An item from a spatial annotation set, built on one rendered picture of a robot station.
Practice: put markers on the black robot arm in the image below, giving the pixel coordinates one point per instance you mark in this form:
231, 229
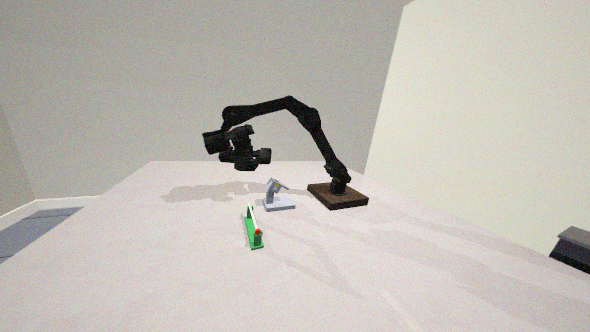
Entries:
218, 141

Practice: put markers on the white tapered pin with red cap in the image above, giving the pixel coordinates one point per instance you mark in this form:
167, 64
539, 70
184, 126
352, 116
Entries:
257, 231

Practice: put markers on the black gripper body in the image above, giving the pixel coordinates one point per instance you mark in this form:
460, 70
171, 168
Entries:
263, 155

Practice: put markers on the green l-shaped bracket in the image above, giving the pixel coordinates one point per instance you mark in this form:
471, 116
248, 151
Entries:
255, 240

